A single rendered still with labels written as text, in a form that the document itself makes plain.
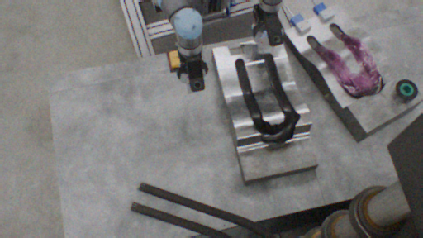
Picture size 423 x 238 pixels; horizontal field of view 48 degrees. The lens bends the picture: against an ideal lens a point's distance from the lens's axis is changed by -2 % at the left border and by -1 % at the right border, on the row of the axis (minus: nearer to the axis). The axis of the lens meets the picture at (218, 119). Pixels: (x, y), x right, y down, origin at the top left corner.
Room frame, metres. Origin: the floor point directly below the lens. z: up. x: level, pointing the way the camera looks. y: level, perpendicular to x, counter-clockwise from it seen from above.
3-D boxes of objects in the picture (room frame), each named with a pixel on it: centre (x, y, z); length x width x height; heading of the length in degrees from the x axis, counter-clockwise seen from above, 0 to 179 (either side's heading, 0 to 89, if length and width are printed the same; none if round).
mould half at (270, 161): (0.69, -0.16, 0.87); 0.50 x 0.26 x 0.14; 17
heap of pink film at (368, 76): (0.87, -0.47, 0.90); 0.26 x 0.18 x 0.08; 34
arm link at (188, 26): (0.74, 0.10, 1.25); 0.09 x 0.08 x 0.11; 33
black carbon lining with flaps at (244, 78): (0.70, -0.16, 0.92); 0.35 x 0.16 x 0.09; 17
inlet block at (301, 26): (1.06, -0.27, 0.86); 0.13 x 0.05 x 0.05; 34
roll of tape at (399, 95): (0.75, -0.65, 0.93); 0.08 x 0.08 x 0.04
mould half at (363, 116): (0.87, -0.48, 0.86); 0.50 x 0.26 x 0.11; 34
